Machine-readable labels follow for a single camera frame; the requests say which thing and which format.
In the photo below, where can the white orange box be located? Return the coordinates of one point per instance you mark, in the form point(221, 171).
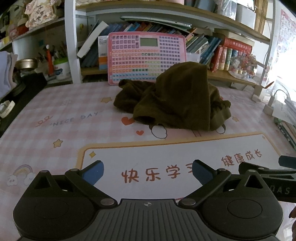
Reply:
point(102, 52)

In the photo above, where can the lavender folded cloth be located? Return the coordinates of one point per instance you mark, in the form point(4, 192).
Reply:
point(8, 62)

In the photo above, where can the pink keyboard learning toy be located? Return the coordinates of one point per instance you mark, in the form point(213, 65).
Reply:
point(142, 55)

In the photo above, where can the white leaning book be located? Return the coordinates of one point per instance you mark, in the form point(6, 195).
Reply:
point(91, 39)

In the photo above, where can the dark olive green garment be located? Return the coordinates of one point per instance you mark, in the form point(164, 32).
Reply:
point(181, 97)

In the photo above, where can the pink cartoon desk mat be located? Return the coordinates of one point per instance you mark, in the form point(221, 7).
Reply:
point(72, 126)

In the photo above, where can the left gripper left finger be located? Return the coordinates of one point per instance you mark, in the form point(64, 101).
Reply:
point(85, 179)

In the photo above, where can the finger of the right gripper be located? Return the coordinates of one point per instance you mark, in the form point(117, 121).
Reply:
point(287, 161)
point(272, 173)

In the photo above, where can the red thick dictionary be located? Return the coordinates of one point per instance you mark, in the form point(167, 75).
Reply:
point(236, 45)

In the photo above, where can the pink flower ornament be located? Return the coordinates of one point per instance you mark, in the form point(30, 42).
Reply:
point(246, 63)

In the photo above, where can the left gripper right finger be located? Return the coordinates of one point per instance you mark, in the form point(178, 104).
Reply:
point(211, 180)

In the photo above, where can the metal bowl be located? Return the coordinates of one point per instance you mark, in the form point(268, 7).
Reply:
point(27, 64)

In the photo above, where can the white green pen cup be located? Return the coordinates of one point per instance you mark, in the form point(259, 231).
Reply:
point(62, 68)

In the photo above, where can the white wrist watch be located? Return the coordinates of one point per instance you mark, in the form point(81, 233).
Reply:
point(5, 108)

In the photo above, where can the black bag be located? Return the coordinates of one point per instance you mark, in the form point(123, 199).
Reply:
point(21, 95)

